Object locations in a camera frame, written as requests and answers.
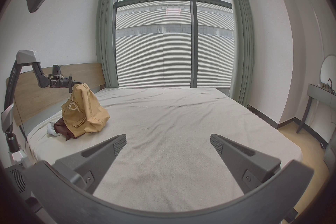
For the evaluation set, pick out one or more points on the bed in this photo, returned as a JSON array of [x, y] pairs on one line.
[[170, 125]]

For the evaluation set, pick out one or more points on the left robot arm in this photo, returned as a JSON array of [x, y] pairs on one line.
[[10, 86]]

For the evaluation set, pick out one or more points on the brown shorts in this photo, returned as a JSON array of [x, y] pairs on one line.
[[61, 128]]

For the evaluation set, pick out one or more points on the round mirror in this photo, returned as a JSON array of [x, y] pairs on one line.
[[329, 70]]

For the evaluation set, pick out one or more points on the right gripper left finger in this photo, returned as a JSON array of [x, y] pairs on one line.
[[89, 165]]

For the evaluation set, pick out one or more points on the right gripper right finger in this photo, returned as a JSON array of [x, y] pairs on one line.
[[246, 165]]

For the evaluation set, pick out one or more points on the grey console table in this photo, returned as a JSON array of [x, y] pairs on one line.
[[321, 95]]

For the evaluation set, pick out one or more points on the tan shorts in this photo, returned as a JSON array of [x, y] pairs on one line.
[[86, 110]]

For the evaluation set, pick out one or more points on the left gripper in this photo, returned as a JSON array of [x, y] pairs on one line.
[[60, 82]]

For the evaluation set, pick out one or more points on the white garment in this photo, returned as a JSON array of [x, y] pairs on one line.
[[51, 129]]

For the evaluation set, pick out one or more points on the window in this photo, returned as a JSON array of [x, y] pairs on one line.
[[157, 60]]

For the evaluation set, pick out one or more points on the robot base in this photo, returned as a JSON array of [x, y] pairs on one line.
[[22, 158]]

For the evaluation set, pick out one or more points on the grey-green curtain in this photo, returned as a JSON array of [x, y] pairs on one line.
[[106, 47], [242, 47]]

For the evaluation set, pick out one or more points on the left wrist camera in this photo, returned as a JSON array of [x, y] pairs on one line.
[[56, 70]]

